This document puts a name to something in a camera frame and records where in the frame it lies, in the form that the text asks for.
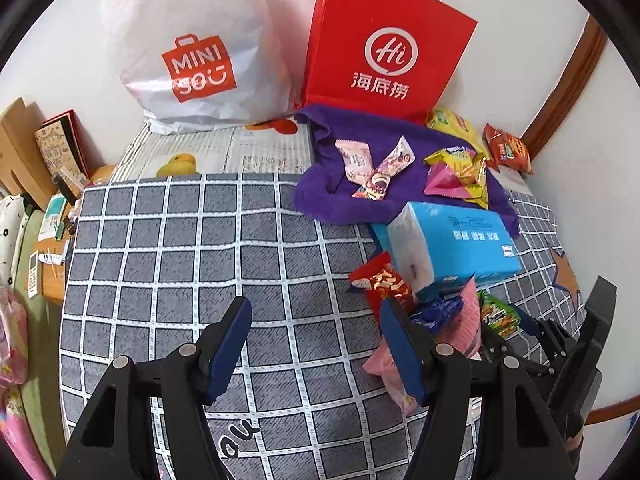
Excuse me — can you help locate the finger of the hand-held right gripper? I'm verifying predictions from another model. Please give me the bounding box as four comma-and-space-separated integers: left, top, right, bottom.
577, 275, 619, 378
512, 305, 573, 378

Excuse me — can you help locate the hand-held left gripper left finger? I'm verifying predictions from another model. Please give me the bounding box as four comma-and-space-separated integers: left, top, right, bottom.
56, 296, 252, 480

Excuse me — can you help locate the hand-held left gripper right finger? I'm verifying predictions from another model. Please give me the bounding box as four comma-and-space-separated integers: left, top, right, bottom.
378, 297, 571, 480

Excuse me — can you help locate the dark blue snack packet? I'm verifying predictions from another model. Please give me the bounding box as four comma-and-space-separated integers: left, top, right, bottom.
410, 297, 463, 333

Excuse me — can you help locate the green snack packet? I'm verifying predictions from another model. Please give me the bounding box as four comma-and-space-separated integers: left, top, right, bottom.
477, 290, 526, 338

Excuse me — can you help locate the large pink snack packet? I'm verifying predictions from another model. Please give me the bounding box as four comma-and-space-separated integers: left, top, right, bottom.
362, 280, 483, 416

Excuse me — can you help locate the small red snack packet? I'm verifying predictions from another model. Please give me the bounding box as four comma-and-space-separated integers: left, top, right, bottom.
348, 251, 417, 318

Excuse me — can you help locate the purple cloth bag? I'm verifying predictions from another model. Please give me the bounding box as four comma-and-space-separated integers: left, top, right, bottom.
292, 104, 521, 238

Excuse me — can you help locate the yellow pink snack packet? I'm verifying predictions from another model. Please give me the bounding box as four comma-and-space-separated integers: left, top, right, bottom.
447, 154, 490, 210

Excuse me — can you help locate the pink candy wrapper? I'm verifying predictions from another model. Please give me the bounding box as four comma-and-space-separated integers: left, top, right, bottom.
335, 139, 374, 186
350, 136, 416, 201

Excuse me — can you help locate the yellow snack packet blue logo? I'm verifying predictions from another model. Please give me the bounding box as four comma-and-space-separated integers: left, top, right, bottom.
424, 146, 478, 196

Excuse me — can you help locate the grey checked blanket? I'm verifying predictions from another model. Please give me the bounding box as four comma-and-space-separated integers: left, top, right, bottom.
59, 172, 586, 480

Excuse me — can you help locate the blue tissue pack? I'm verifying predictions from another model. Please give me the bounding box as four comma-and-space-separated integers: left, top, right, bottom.
370, 201, 522, 303

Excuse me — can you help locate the red chips bag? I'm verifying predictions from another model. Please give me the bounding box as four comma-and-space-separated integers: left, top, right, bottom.
482, 124, 533, 175

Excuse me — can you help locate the wooden bedside table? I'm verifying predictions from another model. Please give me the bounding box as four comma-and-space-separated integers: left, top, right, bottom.
37, 165, 117, 306

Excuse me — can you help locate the green bedding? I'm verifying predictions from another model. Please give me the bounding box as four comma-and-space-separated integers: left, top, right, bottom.
15, 210, 66, 463

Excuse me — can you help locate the white printed bedsheet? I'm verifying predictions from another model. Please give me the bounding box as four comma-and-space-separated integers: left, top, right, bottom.
110, 117, 316, 181

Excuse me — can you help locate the white remote control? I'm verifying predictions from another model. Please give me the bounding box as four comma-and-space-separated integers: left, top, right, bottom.
27, 251, 42, 299

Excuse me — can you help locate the pink printed cloth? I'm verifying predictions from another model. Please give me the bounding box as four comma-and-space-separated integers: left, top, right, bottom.
0, 287, 51, 480

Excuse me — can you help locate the teal box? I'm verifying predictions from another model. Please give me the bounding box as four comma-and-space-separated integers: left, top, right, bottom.
41, 195, 69, 241

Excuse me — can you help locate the yellow chips bag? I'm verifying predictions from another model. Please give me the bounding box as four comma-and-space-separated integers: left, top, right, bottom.
426, 108, 488, 158

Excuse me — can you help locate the white floral cloth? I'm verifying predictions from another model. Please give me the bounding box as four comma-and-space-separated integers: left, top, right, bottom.
0, 195, 32, 288

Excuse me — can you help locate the red paper bag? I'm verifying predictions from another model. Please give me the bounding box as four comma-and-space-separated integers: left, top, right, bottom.
299, 0, 478, 123

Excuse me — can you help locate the white plastic bag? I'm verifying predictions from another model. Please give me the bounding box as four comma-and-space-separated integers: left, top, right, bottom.
100, 0, 293, 136

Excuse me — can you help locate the wooden door frame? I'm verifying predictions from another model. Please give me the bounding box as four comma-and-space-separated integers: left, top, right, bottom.
520, 15, 608, 176

